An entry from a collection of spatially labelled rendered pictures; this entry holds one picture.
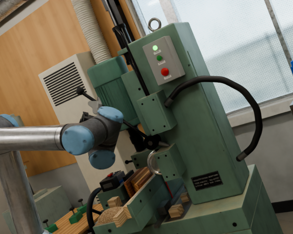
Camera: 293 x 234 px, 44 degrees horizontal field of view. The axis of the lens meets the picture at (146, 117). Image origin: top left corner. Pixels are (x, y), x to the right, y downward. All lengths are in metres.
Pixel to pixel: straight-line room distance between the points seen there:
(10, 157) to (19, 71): 2.55
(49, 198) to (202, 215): 2.59
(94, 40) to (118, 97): 1.62
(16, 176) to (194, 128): 0.77
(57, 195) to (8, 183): 2.29
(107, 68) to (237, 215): 0.79
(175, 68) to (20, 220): 0.93
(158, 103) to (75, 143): 0.40
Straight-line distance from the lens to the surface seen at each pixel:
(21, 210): 1.70
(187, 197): 1.65
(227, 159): 1.46
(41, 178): 4.46
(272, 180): 3.03
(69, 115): 3.37
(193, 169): 1.51
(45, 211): 3.83
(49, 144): 1.22
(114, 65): 1.59
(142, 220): 1.47
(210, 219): 1.46
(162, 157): 1.43
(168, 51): 1.36
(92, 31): 3.18
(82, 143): 1.11
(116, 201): 1.63
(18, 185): 1.67
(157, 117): 1.40
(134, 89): 1.55
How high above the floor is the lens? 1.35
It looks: 5 degrees down
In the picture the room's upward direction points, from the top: 23 degrees counter-clockwise
